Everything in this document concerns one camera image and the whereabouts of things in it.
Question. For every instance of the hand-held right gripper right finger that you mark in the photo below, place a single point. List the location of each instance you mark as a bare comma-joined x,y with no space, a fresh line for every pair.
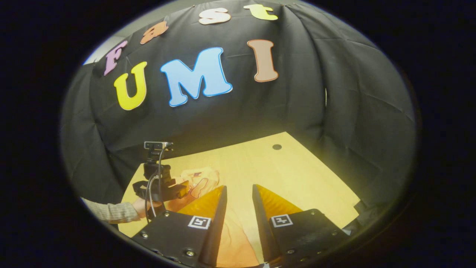
262,230

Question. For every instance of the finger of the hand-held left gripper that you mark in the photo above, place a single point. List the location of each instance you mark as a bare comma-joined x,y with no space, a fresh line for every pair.
181,190

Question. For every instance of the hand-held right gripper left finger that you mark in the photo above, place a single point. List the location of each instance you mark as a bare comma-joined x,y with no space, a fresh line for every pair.
217,230

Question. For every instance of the orange T-shirt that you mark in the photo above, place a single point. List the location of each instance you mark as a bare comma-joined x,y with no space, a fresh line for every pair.
238,242

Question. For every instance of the black table grommet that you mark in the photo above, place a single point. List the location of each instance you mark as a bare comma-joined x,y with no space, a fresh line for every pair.
277,146

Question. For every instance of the black backdrop cloth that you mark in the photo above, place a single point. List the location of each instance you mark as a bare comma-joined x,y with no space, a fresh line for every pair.
260,111

